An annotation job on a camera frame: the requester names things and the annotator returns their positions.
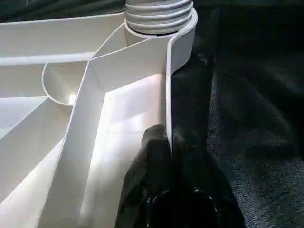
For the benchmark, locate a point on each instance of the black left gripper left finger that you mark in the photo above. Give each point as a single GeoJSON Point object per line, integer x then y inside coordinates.
{"type": "Point", "coordinates": [147, 185]}

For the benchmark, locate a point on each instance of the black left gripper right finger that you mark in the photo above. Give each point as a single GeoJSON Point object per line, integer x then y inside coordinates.
{"type": "Point", "coordinates": [204, 190]}

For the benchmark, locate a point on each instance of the white plastic table top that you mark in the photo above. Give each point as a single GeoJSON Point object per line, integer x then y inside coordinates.
{"type": "Point", "coordinates": [71, 104]}

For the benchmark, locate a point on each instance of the white plastic table leg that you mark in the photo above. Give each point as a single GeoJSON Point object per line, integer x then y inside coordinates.
{"type": "Point", "coordinates": [159, 14]}

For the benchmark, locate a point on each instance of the black mat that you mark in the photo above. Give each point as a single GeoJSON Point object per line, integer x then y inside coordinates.
{"type": "Point", "coordinates": [247, 104]}

